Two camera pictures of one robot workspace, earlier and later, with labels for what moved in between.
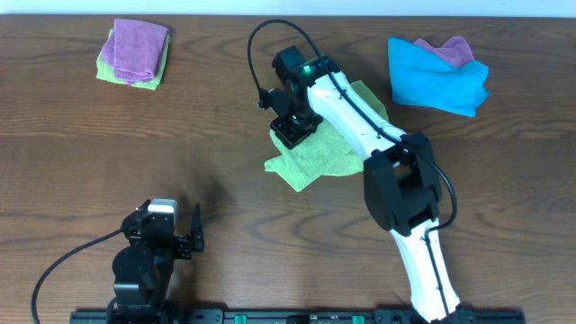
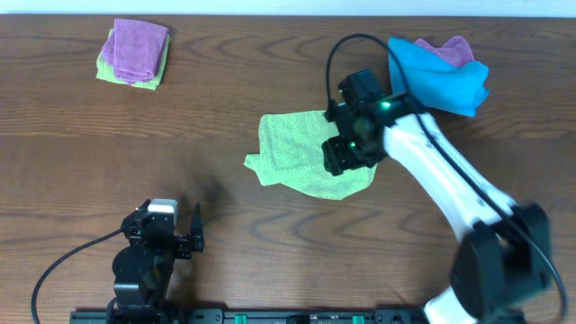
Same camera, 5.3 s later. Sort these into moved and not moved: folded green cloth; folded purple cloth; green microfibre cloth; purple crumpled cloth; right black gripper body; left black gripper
Moved: green microfibre cloth; right black gripper body
Not moved: purple crumpled cloth; left black gripper; folded green cloth; folded purple cloth
